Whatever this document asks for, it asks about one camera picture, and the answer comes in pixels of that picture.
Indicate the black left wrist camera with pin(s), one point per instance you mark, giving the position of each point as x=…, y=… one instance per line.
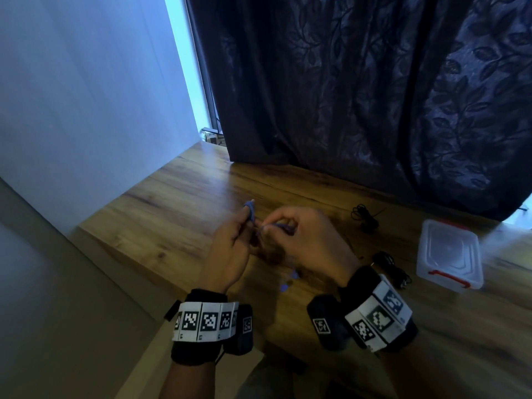
x=243, y=328

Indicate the dark leaf-patterned curtain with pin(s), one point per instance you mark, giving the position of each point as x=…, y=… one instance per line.
x=374, y=95

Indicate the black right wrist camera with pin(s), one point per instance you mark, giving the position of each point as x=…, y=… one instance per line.
x=326, y=324

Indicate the right wristband with marker tags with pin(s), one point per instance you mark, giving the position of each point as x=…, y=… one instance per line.
x=380, y=317

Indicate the person's left hand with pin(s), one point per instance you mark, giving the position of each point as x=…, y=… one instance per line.
x=226, y=257

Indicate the person's left forearm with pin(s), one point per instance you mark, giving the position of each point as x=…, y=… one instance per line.
x=187, y=382

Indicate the person's right hand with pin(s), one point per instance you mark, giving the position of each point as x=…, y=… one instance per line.
x=316, y=245

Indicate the small black desk fitting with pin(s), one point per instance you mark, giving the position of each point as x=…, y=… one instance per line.
x=172, y=310

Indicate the wristband with marker tags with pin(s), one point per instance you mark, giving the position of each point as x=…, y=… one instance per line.
x=380, y=317
x=205, y=322

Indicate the left wristband with marker tags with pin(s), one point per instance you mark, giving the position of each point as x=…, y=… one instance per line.
x=205, y=322

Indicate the white window frame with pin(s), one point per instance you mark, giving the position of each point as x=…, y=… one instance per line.
x=523, y=216
x=191, y=58

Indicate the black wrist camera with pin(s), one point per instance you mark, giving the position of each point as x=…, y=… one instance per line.
x=326, y=324
x=243, y=328

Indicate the person's right forearm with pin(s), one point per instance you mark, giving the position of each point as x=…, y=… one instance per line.
x=415, y=374

